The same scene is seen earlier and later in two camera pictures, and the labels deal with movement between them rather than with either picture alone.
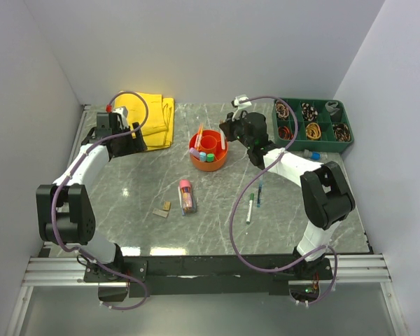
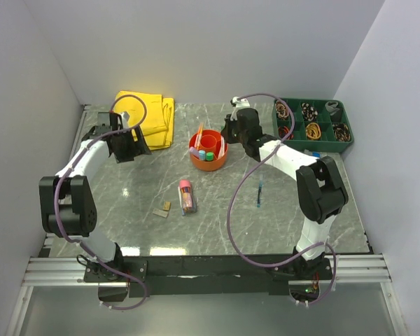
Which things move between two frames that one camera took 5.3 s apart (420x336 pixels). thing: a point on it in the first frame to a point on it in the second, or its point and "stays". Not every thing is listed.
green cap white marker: (250, 208) to (222, 147)
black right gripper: (227, 127) stays
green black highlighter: (210, 157) stays
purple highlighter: (194, 152) stays
